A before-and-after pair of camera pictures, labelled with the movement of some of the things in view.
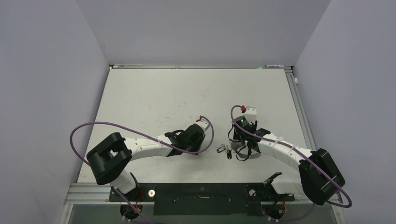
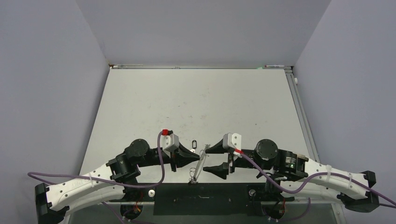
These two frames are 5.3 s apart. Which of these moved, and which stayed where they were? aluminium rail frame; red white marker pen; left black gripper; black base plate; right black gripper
Moved: right black gripper; left black gripper
Stayed: aluminium rail frame; red white marker pen; black base plate
